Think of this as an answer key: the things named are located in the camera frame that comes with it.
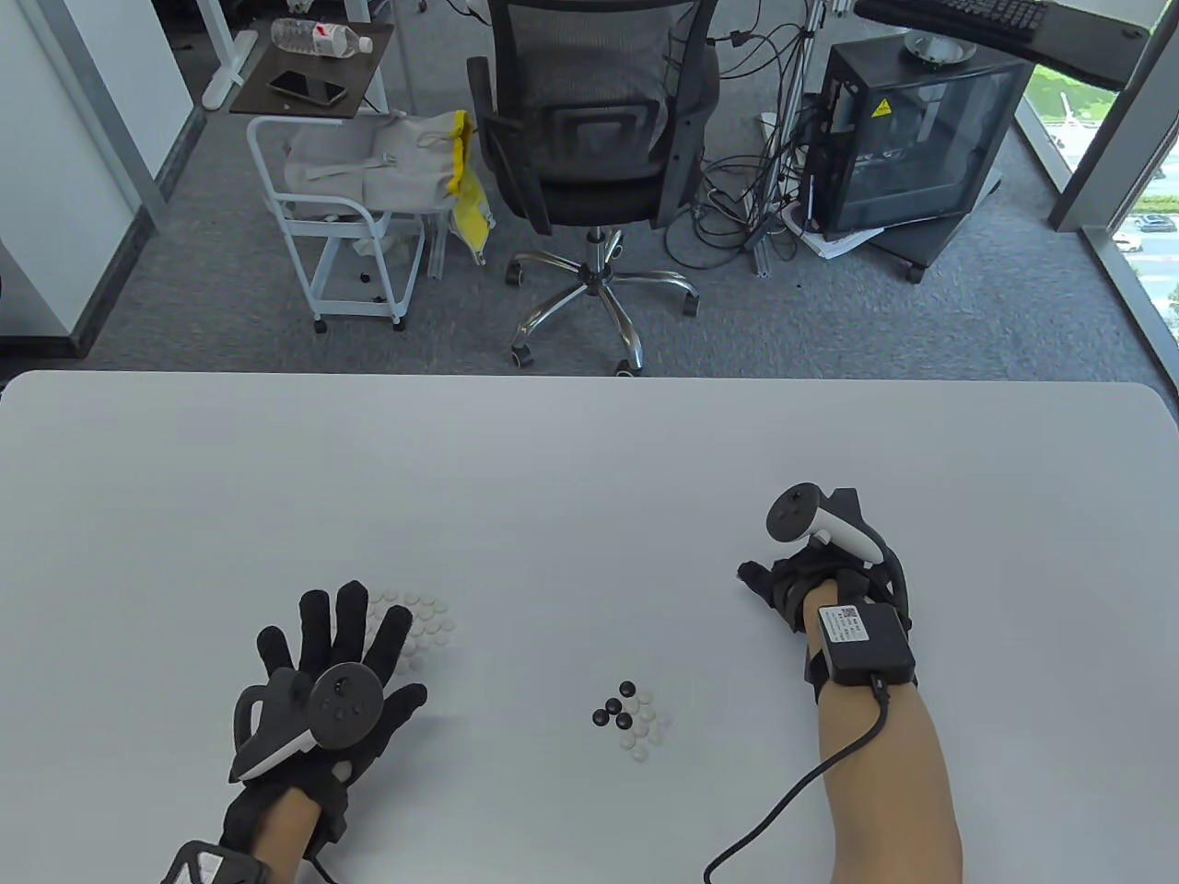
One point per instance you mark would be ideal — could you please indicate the person's right hand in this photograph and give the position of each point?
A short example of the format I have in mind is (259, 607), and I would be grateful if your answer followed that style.
(783, 585)

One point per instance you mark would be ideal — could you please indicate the person's left hand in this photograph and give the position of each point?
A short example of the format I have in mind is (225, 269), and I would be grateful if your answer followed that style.
(370, 727)

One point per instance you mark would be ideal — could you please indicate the cluster of white go stones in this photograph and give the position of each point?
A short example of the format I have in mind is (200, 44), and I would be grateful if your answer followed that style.
(424, 626)

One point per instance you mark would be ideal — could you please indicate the pile of mixed go stones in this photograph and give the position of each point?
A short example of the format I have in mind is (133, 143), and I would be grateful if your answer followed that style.
(636, 727)

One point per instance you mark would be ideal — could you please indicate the person's right forearm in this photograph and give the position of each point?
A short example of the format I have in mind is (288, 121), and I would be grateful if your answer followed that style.
(884, 792)

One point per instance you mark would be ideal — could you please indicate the black and white VR controller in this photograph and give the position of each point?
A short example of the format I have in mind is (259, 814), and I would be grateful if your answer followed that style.
(345, 704)
(792, 516)

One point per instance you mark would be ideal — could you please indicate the black labelled wrist box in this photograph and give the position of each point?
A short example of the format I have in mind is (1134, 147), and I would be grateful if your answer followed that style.
(866, 645)

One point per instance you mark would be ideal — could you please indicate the black cross-braced wrist module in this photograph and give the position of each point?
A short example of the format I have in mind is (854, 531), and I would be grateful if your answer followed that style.
(212, 867)

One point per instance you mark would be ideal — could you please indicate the white papers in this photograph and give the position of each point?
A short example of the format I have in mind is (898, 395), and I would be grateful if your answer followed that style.
(834, 247)

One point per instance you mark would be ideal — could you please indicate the dark rolling computer stand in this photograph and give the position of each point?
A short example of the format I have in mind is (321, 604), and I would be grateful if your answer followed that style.
(921, 244)

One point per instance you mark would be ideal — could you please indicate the white power strip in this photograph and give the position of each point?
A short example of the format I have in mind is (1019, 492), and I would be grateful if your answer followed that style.
(767, 120)

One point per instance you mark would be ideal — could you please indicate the black computer tower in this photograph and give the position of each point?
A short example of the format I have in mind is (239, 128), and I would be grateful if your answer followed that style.
(921, 138)

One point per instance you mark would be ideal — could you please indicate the black mesh office chair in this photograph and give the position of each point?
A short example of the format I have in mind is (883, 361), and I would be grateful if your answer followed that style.
(589, 138)

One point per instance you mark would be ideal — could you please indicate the yellow plastic bag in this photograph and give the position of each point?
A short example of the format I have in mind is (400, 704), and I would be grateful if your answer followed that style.
(470, 203)

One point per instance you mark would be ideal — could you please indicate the white metal cart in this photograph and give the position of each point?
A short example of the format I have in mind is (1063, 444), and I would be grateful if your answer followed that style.
(313, 214)

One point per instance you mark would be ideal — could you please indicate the silver bowl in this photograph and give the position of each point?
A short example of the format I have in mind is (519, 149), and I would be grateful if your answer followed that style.
(939, 48)

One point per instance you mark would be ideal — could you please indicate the grey fabric bag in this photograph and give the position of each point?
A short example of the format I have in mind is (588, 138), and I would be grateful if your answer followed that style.
(396, 166)

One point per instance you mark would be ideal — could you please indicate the black keyboard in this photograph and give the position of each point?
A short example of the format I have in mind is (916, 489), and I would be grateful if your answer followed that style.
(976, 14)

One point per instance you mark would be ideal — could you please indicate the black smartphone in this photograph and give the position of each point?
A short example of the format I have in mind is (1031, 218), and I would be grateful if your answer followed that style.
(309, 87)

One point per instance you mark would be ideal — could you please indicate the brown side table top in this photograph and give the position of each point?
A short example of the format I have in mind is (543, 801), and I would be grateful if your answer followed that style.
(368, 83)

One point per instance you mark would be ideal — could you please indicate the white desk leg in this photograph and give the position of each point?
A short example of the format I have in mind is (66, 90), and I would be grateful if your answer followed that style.
(226, 78)

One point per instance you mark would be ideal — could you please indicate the clear plastic water bottle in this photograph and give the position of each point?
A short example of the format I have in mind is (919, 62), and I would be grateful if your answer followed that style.
(313, 37)

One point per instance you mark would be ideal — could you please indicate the aluminium frame post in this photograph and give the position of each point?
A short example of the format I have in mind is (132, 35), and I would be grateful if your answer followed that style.
(814, 11)

